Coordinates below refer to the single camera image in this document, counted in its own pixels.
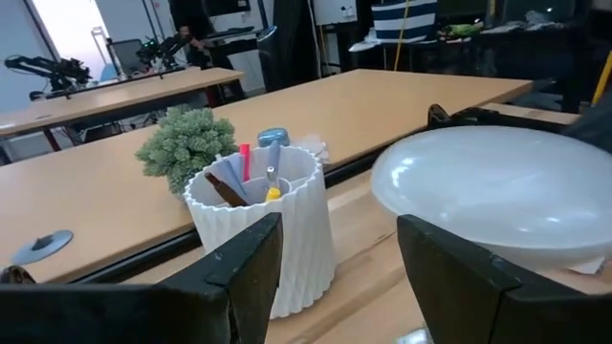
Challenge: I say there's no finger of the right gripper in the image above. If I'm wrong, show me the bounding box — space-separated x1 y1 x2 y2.
563 93 612 155

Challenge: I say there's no blue white striped cloth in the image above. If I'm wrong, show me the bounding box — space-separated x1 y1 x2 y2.
370 0 439 45

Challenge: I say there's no light wooden background desk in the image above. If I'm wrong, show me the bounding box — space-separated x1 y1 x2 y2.
0 66 246 153

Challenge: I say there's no white textured pen cup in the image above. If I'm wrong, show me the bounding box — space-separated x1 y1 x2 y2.
183 144 338 320

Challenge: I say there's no black background table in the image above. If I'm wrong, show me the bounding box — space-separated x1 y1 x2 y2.
470 21 592 114

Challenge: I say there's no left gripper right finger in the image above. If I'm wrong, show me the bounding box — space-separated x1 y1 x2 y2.
396 214 612 344

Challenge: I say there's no yellow tipped marker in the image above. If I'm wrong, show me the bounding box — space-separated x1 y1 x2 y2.
264 165 282 203

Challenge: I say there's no white wall board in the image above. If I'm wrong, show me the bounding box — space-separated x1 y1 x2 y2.
312 0 361 27

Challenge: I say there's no green succulent plant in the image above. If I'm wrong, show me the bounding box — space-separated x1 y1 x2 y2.
135 105 239 196

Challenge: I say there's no yellow cable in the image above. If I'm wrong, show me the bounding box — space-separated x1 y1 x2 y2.
591 51 612 107
392 0 412 72

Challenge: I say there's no pink pen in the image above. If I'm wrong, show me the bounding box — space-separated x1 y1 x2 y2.
238 142 252 183

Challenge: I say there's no grey computer monitor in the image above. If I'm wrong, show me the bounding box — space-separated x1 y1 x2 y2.
107 37 147 76

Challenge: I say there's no green object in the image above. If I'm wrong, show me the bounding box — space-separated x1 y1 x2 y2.
440 21 485 39

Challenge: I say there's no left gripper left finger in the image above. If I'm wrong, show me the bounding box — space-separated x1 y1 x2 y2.
0 212 284 344

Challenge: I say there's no person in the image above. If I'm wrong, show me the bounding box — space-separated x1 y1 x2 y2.
166 0 214 68

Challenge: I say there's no grey blue pen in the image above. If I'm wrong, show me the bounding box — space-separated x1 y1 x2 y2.
266 140 282 176

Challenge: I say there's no white reflector lightbulb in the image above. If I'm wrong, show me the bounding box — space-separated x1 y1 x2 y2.
371 124 612 276

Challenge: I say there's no grey round disc with knob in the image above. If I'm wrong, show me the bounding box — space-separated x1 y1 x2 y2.
10 229 75 267

